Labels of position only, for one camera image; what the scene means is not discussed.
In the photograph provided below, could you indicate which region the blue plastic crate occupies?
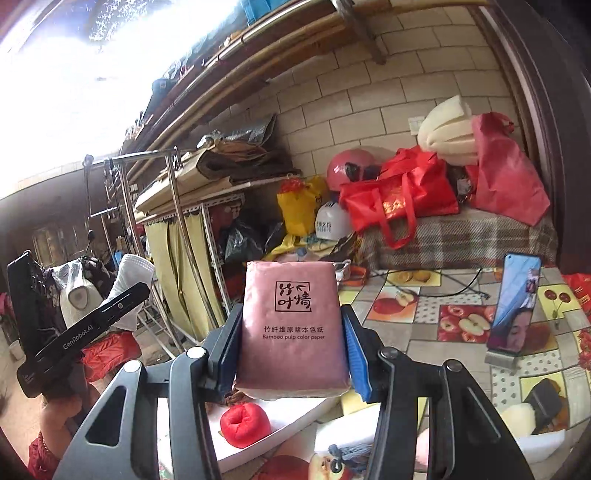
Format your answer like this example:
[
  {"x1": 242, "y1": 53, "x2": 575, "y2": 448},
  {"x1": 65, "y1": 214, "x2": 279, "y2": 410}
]
[{"x1": 240, "y1": 0, "x2": 288, "y2": 25}]

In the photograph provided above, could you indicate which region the blue grey scrunchie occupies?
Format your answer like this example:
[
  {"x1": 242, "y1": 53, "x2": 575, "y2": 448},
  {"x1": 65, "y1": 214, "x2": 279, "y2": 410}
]
[{"x1": 329, "y1": 443, "x2": 373, "y2": 476}]

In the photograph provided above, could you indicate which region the cream foam roll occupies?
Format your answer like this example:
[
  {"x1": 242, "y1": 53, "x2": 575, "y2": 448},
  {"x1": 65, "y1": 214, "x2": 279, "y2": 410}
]
[{"x1": 417, "y1": 95, "x2": 478, "y2": 166}]

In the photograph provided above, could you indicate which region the pale octagonal sponge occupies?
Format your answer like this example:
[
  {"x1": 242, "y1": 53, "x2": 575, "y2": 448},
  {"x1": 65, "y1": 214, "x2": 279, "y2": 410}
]
[{"x1": 501, "y1": 403, "x2": 536, "y2": 439}]

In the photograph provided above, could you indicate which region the pink tissue pack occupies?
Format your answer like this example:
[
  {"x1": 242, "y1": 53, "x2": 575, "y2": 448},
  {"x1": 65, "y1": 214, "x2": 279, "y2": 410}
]
[{"x1": 235, "y1": 261, "x2": 349, "y2": 400}]

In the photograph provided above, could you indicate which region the black cable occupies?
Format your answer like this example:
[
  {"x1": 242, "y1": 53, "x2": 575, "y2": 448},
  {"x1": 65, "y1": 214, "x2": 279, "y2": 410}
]
[{"x1": 363, "y1": 267, "x2": 491, "y2": 301}]

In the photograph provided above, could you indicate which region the red plastic bag right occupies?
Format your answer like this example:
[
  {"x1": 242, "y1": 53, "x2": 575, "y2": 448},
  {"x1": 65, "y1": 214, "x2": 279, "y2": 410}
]
[{"x1": 563, "y1": 273, "x2": 591, "y2": 319}]

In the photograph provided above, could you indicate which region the pink helmet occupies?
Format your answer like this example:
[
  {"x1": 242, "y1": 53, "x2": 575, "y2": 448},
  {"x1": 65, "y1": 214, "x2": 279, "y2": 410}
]
[{"x1": 325, "y1": 148, "x2": 381, "y2": 192}]

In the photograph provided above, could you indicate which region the red tote bag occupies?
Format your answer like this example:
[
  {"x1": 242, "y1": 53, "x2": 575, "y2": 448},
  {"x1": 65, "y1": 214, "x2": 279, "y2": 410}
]
[{"x1": 339, "y1": 146, "x2": 460, "y2": 249}]

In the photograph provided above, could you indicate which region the white shallow box tray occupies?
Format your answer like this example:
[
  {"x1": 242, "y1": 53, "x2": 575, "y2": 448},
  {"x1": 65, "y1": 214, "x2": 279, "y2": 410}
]
[{"x1": 156, "y1": 391, "x2": 341, "y2": 475}]

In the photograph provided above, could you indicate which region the person's left hand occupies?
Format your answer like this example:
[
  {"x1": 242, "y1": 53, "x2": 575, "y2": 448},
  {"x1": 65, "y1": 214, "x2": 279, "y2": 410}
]
[{"x1": 40, "y1": 395, "x2": 83, "y2": 459}]

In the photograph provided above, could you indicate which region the black plastic bag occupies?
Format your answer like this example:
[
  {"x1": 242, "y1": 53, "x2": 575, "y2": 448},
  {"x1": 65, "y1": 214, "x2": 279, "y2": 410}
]
[{"x1": 223, "y1": 219, "x2": 287, "y2": 263}]

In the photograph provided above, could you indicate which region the dark red fabric bag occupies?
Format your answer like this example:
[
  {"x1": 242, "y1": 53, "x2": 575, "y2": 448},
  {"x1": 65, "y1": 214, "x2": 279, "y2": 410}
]
[{"x1": 466, "y1": 112, "x2": 550, "y2": 227}]

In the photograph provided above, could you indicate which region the yellow curtain shelf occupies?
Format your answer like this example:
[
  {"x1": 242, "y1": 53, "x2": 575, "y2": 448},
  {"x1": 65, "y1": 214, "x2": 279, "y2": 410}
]
[{"x1": 145, "y1": 214, "x2": 225, "y2": 341}]

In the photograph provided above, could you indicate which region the yellow sponge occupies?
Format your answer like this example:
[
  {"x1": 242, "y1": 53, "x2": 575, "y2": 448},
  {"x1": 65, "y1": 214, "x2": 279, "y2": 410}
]
[{"x1": 341, "y1": 390, "x2": 427, "y2": 426}]

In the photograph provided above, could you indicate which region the white helmet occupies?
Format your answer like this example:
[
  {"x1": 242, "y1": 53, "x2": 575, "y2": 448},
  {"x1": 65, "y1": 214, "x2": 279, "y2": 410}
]
[{"x1": 315, "y1": 201, "x2": 353, "y2": 241}]

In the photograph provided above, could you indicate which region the smartphone on stand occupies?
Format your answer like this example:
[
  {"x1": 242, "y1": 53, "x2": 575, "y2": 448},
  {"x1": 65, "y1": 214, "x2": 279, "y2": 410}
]
[{"x1": 487, "y1": 253, "x2": 542, "y2": 356}]

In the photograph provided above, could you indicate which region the metal clothes rack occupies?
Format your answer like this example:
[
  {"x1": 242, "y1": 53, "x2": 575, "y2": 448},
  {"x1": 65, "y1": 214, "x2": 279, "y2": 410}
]
[{"x1": 81, "y1": 147, "x2": 233, "y2": 358}]

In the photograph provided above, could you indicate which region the black box device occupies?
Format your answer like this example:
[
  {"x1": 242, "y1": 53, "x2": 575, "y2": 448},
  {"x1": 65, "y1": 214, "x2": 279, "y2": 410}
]
[{"x1": 525, "y1": 378, "x2": 562, "y2": 434}]

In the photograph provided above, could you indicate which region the yellow shopping bag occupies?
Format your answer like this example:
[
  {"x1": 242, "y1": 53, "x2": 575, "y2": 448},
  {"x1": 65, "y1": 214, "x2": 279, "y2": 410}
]
[{"x1": 276, "y1": 176, "x2": 329, "y2": 237}]

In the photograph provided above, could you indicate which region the white foam block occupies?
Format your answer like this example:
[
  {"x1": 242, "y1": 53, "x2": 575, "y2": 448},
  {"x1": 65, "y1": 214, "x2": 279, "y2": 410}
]
[
  {"x1": 416, "y1": 428, "x2": 566, "y2": 467},
  {"x1": 315, "y1": 404, "x2": 380, "y2": 454}
]

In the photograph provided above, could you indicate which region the red apple plush toy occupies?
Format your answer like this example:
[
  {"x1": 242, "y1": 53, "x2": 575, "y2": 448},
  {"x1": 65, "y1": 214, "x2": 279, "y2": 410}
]
[{"x1": 221, "y1": 403, "x2": 273, "y2": 449}]

